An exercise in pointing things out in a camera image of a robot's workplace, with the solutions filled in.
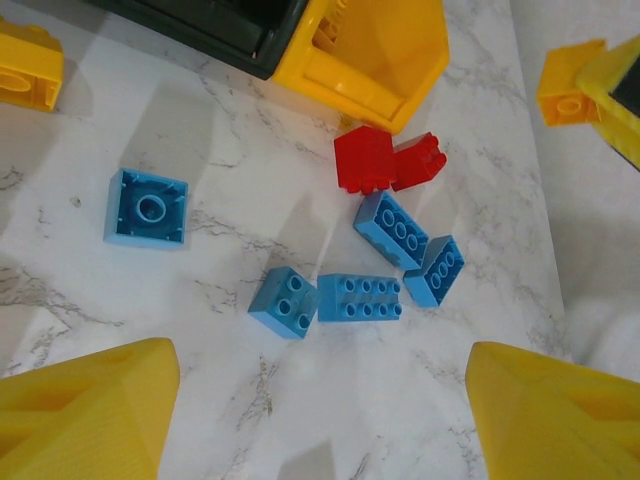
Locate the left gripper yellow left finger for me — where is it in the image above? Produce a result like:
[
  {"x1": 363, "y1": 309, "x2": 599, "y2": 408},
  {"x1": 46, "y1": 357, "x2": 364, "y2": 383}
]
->
[{"x1": 0, "y1": 337, "x2": 180, "y2": 480}]

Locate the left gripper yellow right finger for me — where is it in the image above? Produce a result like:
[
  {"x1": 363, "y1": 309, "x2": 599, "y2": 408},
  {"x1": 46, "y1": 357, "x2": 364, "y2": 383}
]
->
[{"x1": 464, "y1": 341, "x2": 640, "y2": 480}]

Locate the small yellow lego brick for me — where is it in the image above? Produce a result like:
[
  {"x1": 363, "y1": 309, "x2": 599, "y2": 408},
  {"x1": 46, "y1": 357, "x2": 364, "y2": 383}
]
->
[
  {"x1": 536, "y1": 38, "x2": 609, "y2": 127},
  {"x1": 0, "y1": 17, "x2": 65, "y2": 114}
]

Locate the small red lego brick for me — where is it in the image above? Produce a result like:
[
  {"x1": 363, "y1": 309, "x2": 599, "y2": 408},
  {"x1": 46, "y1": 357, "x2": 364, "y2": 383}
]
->
[
  {"x1": 333, "y1": 124, "x2": 399, "y2": 195},
  {"x1": 390, "y1": 131, "x2": 448, "y2": 194}
]

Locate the small blue lego brick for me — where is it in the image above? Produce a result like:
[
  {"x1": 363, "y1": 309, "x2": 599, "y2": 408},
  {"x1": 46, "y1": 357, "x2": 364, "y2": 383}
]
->
[
  {"x1": 103, "y1": 168, "x2": 191, "y2": 247},
  {"x1": 248, "y1": 266, "x2": 320, "y2": 343}
]

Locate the long blue lego brick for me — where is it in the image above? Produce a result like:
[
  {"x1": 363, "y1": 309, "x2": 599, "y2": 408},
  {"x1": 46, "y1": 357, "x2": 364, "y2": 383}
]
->
[
  {"x1": 402, "y1": 234, "x2": 467, "y2": 309},
  {"x1": 317, "y1": 273, "x2": 404, "y2": 324},
  {"x1": 352, "y1": 191, "x2": 430, "y2": 270}
]

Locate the yellow plastic bin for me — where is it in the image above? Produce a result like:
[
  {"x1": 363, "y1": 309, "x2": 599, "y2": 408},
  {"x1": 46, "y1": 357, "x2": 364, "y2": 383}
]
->
[{"x1": 272, "y1": 0, "x2": 451, "y2": 135}]

